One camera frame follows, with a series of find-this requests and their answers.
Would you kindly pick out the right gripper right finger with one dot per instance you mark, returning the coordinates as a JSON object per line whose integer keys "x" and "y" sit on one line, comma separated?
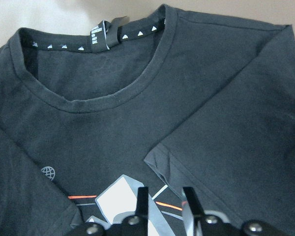
{"x": 191, "y": 207}

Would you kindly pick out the black graphic t-shirt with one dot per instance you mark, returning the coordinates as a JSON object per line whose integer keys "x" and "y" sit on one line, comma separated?
{"x": 184, "y": 99}

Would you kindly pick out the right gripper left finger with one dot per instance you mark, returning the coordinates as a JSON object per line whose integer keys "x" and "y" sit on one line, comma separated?
{"x": 142, "y": 203}

